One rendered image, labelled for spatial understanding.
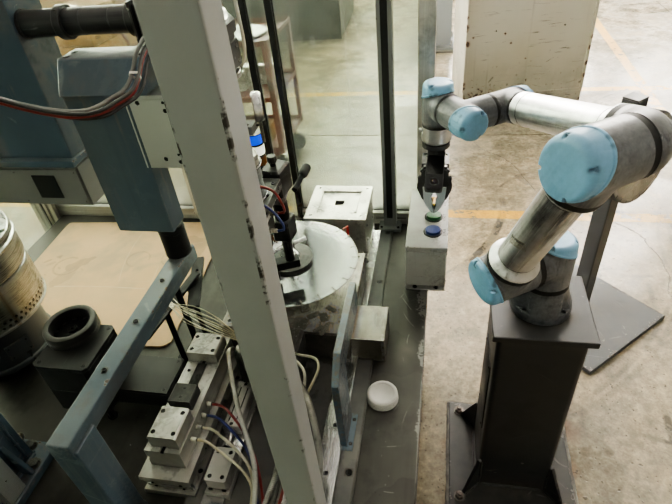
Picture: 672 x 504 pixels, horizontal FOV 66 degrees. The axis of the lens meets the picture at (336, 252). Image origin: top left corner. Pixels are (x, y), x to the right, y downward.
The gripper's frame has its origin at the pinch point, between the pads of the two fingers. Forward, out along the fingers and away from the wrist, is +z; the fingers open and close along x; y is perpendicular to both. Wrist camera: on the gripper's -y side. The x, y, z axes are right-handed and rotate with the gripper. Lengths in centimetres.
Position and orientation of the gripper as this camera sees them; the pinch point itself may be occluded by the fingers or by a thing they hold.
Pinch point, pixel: (433, 210)
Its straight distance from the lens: 146.1
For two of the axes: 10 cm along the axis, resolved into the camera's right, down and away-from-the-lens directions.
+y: 1.7, -6.3, 7.6
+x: -9.8, -0.4, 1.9
